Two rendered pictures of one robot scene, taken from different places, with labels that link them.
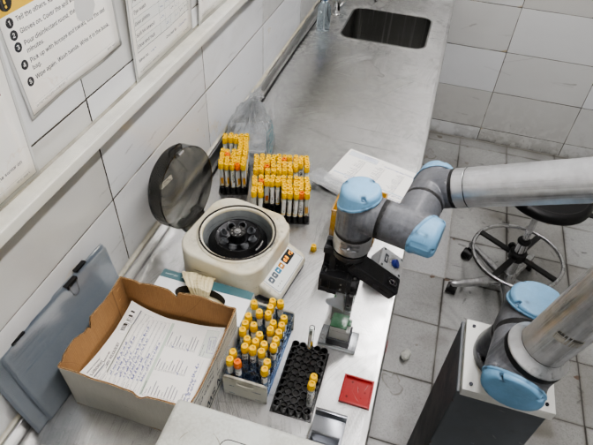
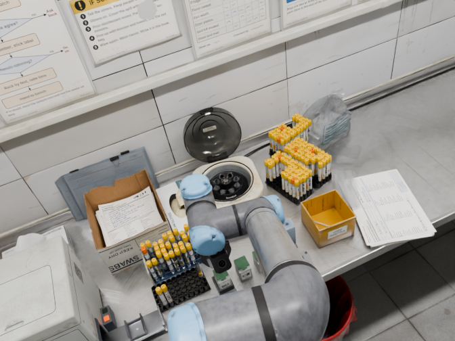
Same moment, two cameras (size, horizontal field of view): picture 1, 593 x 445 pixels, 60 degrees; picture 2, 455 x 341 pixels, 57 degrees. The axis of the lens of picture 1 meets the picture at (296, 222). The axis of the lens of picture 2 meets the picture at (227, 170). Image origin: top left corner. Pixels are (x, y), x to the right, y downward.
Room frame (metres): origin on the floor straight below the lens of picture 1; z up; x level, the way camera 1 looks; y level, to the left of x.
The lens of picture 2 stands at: (0.43, -0.77, 2.06)
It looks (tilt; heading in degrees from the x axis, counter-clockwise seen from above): 44 degrees down; 61
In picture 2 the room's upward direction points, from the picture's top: 12 degrees counter-clockwise
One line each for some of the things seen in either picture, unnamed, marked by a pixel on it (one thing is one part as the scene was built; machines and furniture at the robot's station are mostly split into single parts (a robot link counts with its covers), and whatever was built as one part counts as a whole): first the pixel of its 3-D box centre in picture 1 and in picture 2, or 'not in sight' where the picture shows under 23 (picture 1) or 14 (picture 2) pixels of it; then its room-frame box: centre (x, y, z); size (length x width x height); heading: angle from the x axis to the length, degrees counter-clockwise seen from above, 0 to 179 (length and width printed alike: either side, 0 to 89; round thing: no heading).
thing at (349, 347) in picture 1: (339, 336); (223, 283); (0.70, -0.12, 0.89); 0.09 x 0.05 x 0.04; 76
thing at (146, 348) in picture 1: (156, 354); (129, 219); (0.59, 0.28, 0.95); 0.29 x 0.25 x 0.15; 76
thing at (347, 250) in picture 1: (351, 239); not in sight; (0.70, -0.11, 1.22); 0.08 x 0.08 x 0.05
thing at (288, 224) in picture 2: not in sight; (279, 236); (0.94, -0.12, 0.92); 0.10 x 0.07 x 0.10; 160
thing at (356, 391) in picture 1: (356, 391); not in sight; (0.57, -0.16, 0.88); 0.07 x 0.07 x 0.01; 76
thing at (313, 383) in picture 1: (302, 368); (177, 281); (0.59, -0.03, 0.93); 0.17 x 0.09 x 0.11; 167
